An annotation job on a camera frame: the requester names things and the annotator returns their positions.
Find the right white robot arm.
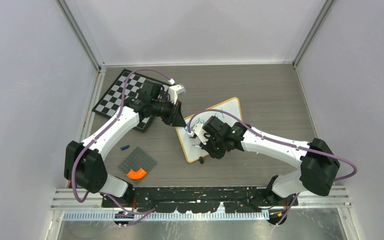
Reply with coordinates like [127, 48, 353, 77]
[192, 116, 340, 205]

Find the purple cable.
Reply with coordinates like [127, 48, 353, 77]
[71, 68, 176, 227]
[187, 108, 359, 227]

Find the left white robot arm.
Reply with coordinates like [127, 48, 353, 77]
[64, 79, 186, 207]

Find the white slotted cable duct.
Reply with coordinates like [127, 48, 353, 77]
[62, 209, 270, 222]

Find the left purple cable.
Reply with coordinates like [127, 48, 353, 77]
[71, 68, 176, 227]

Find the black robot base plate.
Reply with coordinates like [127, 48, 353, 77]
[101, 186, 294, 214]

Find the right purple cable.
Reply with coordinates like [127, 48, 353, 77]
[187, 108, 359, 227]

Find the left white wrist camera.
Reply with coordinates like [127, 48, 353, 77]
[167, 84, 186, 104]

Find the blue marker cap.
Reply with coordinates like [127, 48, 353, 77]
[120, 145, 130, 151]

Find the aluminium frame rail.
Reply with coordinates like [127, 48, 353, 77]
[52, 66, 109, 208]

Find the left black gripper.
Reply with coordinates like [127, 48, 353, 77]
[150, 97, 186, 127]

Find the black white chessboard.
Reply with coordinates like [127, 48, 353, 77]
[92, 69, 169, 119]

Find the orange curved block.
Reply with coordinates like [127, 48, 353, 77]
[126, 167, 148, 181]

